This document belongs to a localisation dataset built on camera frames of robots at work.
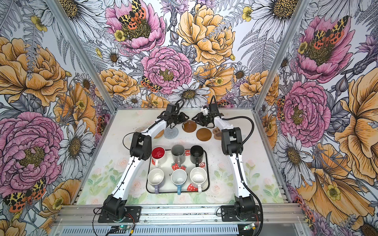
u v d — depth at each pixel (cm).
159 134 86
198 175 85
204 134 106
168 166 92
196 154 92
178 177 84
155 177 84
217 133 107
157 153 92
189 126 112
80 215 76
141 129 108
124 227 71
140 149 73
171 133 105
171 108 96
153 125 82
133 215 74
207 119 102
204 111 108
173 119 98
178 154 92
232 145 71
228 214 74
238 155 70
